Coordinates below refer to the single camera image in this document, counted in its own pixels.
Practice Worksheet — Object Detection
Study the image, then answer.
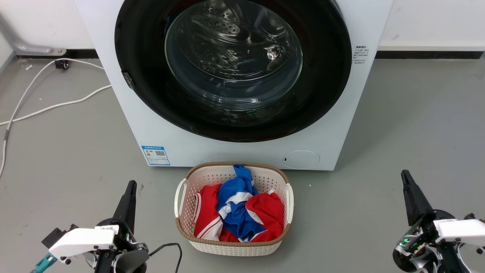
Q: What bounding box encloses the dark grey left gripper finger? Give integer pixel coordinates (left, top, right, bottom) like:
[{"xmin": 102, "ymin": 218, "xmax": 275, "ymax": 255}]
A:
[{"xmin": 113, "ymin": 180, "xmax": 137, "ymax": 234}]

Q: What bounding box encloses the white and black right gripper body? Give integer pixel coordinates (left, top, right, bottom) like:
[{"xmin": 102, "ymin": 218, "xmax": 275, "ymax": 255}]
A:
[{"xmin": 392, "ymin": 210, "xmax": 485, "ymax": 273}]

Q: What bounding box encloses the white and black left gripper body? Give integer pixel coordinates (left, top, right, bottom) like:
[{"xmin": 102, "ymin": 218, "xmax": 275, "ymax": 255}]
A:
[{"xmin": 48, "ymin": 218, "xmax": 150, "ymax": 273}]

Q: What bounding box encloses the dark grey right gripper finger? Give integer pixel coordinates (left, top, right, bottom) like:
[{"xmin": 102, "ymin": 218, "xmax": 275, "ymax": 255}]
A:
[{"xmin": 401, "ymin": 169, "xmax": 435, "ymax": 227}]

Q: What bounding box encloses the black round glass washer door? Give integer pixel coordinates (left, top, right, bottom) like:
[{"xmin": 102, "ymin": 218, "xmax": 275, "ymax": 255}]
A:
[{"xmin": 114, "ymin": 0, "xmax": 353, "ymax": 143}]

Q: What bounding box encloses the white front-load washing machine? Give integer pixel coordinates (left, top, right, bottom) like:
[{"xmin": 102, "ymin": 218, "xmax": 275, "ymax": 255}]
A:
[{"xmin": 75, "ymin": 0, "xmax": 394, "ymax": 171}]

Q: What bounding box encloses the metal washer door hinge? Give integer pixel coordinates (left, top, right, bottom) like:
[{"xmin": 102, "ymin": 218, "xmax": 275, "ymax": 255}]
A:
[{"xmin": 122, "ymin": 70, "xmax": 136, "ymax": 91}]

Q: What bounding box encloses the blue energy label sticker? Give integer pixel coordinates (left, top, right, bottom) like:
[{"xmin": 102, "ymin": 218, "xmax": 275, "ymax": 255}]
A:
[{"xmin": 141, "ymin": 146, "xmax": 171, "ymax": 166}]

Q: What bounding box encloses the blue and white garment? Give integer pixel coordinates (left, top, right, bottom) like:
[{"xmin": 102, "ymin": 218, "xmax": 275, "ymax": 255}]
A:
[{"xmin": 216, "ymin": 164, "xmax": 266, "ymax": 242}]

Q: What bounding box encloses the white plastic laundry basket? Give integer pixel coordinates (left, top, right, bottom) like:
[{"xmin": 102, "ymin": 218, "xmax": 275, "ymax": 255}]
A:
[{"xmin": 174, "ymin": 162, "xmax": 294, "ymax": 257}]

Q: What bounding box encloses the round white filter cover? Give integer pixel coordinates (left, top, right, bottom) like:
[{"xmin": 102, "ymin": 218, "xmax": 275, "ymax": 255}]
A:
[{"xmin": 283, "ymin": 150, "xmax": 321, "ymax": 170}]

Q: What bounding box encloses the red garment with white stripes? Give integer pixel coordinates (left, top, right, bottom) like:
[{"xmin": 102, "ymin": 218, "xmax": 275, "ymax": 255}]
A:
[{"xmin": 193, "ymin": 184, "xmax": 285, "ymax": 243}]

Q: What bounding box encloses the small printed text label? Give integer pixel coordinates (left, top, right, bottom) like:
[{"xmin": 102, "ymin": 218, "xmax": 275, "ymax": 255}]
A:
[{"xmin": 352, "ymin": 45, "xmax": 369, "ymax": 65}]

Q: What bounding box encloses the teal cable connector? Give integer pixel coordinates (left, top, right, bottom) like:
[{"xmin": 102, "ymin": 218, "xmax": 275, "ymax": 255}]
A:
[{"xmin": 30, "ymin": 253, "xmax": 58, "ymax": 273}]

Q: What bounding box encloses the white floor cable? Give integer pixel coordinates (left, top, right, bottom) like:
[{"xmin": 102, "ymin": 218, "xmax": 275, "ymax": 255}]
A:
[
  {"xmin": 0, "ymin": 58, "xmax": 105, "ymax": 177},
  {"xmin": 0, "ymin": 85, "xmax": 113, "ymax": 126}
]

